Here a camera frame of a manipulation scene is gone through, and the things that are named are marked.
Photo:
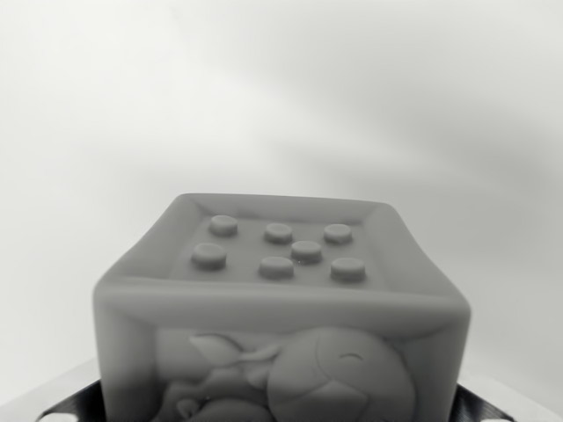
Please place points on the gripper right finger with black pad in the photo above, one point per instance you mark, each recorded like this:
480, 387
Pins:
481, 404

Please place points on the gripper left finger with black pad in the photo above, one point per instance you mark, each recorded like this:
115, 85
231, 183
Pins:
75, 402

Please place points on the grey embossed rubber cube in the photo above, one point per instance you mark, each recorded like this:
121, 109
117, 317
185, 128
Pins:
281, 307

